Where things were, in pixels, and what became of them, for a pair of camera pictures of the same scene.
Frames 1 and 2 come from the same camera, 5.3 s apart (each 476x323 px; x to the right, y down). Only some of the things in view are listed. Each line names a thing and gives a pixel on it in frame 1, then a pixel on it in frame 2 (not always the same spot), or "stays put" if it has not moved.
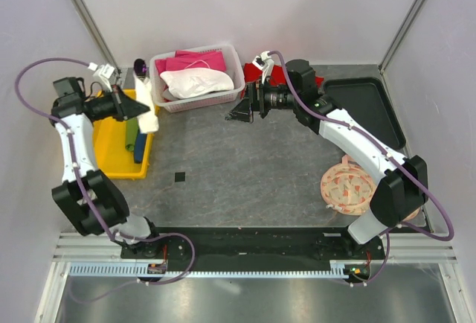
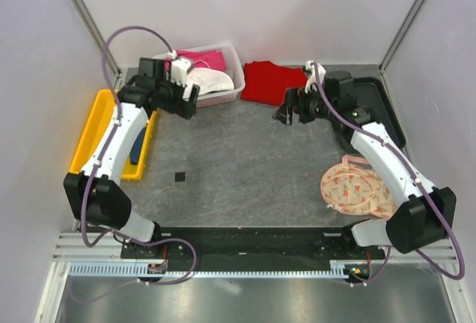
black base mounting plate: (250, 248) stays put
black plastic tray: (367, 100) stays put
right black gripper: (243, 112) to (295, 97)
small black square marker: (179, 176) stays put
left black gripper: (124, 107) to (185, 109)
